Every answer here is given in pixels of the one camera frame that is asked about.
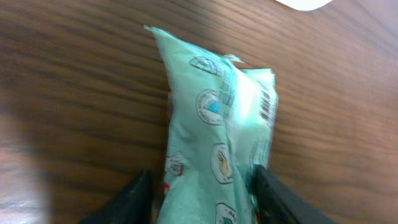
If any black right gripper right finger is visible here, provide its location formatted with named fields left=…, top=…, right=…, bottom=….
left=253, top=165, right=335, bottom=224

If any white barcode scanner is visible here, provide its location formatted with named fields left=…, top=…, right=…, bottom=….
left=275, top=0, right=332, bottom=11

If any teal snack bar wrapper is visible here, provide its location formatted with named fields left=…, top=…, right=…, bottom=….
left=150, top=27, right=278, bottom=224

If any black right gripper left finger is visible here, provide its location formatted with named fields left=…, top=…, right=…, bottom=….
left=80, top=170, right=153, bottom=224

